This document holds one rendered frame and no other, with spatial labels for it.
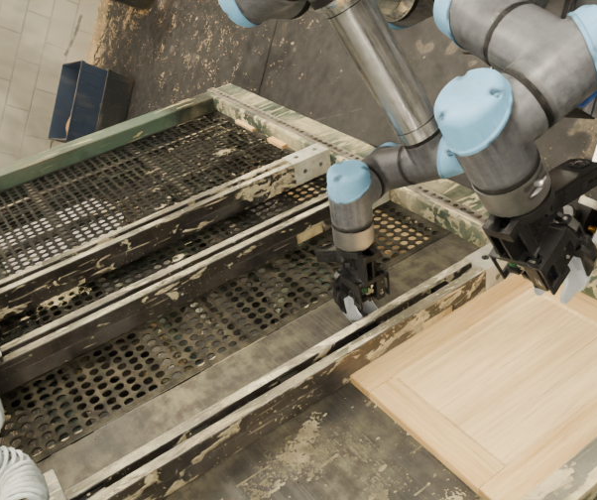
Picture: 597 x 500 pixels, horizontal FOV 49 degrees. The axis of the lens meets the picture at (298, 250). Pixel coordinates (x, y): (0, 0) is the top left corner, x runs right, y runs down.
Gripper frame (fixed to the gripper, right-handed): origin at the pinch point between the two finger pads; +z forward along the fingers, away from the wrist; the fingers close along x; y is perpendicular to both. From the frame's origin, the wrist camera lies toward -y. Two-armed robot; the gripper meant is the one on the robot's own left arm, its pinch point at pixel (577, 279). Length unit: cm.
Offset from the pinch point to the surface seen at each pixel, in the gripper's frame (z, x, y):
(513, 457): 25.9, -8.0, 19.9
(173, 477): 2, -43, 54
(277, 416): 12, -41, 36
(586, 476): 26.4, 2.5, 16.9
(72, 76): 70, -493, -80
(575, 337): 38.1, -15.7, -7.5
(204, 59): 87, -356, -122
